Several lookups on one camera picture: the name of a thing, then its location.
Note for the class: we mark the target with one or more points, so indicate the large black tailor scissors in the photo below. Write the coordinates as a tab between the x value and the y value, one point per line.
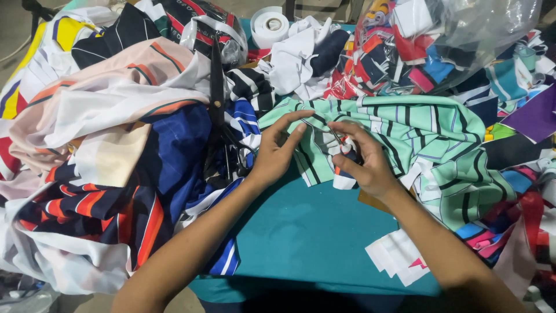
216	95

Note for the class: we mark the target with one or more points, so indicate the white fabric pieces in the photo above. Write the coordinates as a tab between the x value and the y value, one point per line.
393	256

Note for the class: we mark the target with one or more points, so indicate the small metal thread snips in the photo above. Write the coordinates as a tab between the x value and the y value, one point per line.
335	135

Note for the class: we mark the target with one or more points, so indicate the person's right hand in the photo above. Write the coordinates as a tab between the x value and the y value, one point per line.
369	167

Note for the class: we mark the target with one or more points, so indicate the clear bag of fabric pieces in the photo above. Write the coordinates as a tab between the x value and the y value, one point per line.
417	48

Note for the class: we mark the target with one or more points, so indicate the black thin-striped fabric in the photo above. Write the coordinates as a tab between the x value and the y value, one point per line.
117	34

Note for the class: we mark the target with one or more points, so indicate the bagged black red white fabric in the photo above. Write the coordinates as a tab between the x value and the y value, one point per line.
204	26

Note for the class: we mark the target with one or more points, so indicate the yellow white fabric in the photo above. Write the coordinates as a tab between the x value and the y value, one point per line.
39	56

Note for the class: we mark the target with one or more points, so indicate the plain white fabric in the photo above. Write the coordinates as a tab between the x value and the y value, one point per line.
65	265

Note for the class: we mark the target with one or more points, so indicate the navy orange striped fabric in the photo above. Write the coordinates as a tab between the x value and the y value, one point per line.
95	208

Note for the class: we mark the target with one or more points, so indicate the person's left hand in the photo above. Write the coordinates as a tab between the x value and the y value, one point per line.
271	156

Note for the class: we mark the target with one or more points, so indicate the blue white striped fabric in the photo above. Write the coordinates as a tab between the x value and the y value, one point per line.
182	148

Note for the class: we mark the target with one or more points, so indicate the heap of colourful fabric pieces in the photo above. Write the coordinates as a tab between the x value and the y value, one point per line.
521	204

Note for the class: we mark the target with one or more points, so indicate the green black-striped fabric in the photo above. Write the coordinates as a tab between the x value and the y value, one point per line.
417	126

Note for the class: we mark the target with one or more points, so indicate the teal table cover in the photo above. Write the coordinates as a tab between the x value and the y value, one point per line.
304	234

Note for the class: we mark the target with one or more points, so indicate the small white navy orange fabric piece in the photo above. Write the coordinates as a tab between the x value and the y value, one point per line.
345	179

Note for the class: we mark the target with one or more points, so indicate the black white striped fabric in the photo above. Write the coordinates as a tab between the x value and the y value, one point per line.
252	87

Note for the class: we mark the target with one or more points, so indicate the crumpled white cloth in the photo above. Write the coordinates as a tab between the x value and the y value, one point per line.
291	61

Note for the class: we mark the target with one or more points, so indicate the white tape roll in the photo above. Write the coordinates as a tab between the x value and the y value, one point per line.
269	27

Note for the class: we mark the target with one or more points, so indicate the purple fabric piece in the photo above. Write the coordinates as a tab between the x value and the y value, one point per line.
536	117

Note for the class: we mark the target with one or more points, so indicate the peach white striped fabric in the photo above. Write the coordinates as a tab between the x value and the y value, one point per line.
108	95

